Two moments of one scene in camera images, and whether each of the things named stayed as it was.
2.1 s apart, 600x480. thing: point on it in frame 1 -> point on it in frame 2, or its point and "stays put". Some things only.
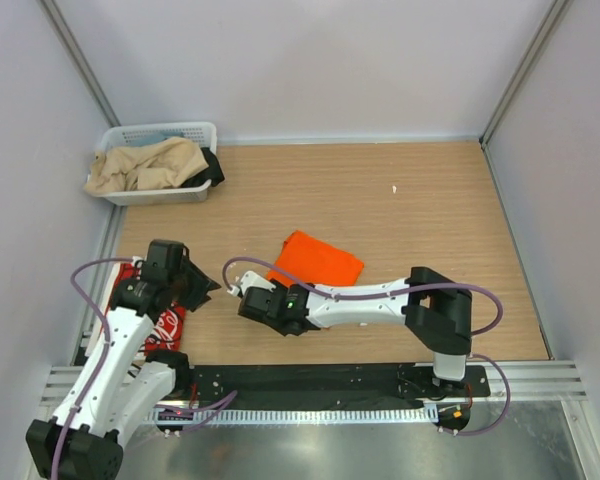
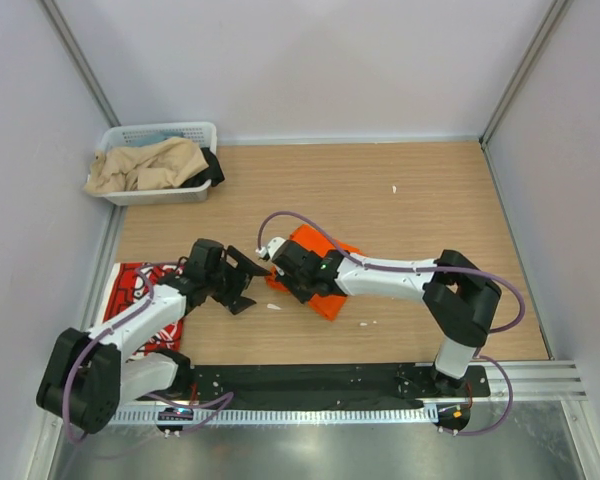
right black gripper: x=274 y=326 -> x=302 y=296
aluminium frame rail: x=531 y=384 stays put
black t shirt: x=213 y=173 stays put
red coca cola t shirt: x=165 y=334 stays put
